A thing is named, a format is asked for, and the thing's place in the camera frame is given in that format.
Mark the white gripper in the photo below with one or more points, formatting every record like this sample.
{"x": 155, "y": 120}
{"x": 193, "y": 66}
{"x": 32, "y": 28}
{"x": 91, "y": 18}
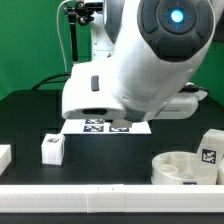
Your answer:
{"x": 135, "y": 91}

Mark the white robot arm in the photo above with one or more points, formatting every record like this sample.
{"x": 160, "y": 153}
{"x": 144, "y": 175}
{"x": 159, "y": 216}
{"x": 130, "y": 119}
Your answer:
{"x": 157, "y": 46}

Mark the white marker sheet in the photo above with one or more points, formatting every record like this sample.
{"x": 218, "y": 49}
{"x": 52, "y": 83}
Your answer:
{"x": 100, "y": 126}

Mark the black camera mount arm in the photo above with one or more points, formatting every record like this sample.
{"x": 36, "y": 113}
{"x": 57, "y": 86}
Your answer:
{"x": 81, "y": 13}

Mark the white left rail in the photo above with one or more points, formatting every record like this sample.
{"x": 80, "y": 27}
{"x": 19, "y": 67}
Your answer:
{"x": 5, "y": 157}

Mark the white front rail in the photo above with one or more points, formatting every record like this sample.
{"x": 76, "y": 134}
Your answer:
{"x": 111, "y": 198}

